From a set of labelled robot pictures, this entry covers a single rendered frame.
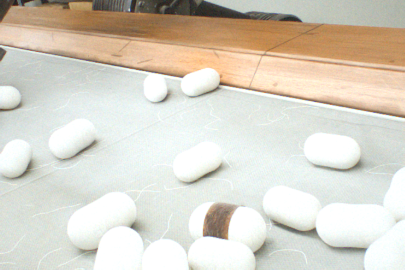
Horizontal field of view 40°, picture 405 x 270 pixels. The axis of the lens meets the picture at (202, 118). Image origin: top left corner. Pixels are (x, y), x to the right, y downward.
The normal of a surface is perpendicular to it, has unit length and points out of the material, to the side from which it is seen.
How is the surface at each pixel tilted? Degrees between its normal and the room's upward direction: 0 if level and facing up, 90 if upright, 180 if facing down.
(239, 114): 0
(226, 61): 45
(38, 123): 0
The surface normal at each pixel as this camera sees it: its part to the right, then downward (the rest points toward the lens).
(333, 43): -0.17, -0.91
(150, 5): 0.58, 0.21
